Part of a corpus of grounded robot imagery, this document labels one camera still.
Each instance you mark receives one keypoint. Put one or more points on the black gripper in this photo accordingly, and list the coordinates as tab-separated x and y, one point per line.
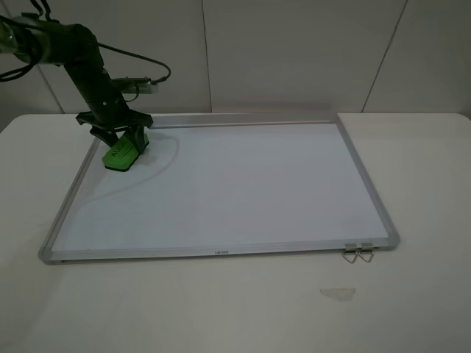
105	116

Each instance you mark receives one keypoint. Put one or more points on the green whiteboard eraser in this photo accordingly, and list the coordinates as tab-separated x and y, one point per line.
121	156

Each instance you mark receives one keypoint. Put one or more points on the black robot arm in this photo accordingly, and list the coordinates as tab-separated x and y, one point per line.
74	47

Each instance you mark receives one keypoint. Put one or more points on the white aluminium-framed whiteboard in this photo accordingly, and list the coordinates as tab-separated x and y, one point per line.
219	185

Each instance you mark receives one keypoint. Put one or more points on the left metal hanging clip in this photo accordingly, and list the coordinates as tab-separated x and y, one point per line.
351	252

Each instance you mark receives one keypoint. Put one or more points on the metal hanging clip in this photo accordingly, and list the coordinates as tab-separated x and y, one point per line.
366	252
351	252

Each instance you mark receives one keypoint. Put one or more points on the right metal hanging clip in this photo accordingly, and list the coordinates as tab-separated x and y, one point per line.
366	252

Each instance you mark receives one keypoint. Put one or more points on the clear tape piece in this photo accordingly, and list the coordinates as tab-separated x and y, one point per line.
339	294

